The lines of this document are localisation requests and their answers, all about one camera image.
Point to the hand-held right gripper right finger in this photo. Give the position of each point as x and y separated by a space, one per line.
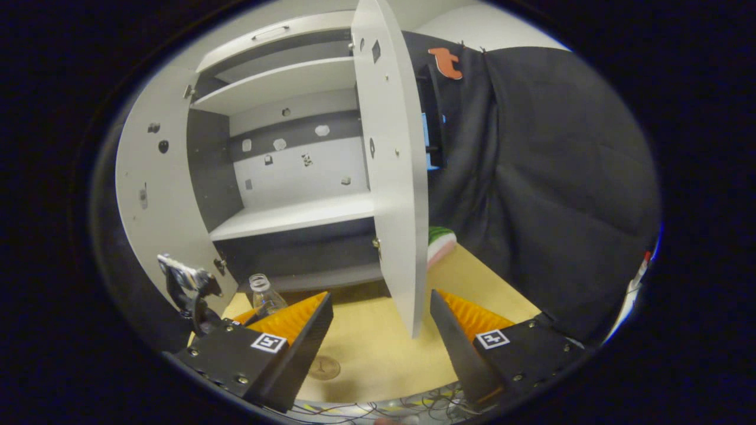
458 348

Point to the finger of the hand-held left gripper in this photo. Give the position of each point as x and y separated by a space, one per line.
245 319

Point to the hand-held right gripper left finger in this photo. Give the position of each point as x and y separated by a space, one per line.
307 348

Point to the clear plastic bottle green label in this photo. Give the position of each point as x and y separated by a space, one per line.
266 301

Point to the round wooden coaster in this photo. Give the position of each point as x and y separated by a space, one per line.
325 369

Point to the white door with camera sticker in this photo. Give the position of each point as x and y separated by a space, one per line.
165 206

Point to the white cabinet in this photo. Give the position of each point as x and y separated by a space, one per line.
283 177

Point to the white cabinet shelf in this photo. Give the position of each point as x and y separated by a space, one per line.
277 85
295 215

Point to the metal door hinge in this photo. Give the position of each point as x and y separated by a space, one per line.
189 91
351 45

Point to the green and pink object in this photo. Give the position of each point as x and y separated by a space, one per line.
442 245

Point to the white object with red tip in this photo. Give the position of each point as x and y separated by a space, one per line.
629 295

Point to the black device blue screen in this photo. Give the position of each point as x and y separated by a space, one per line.
436 118

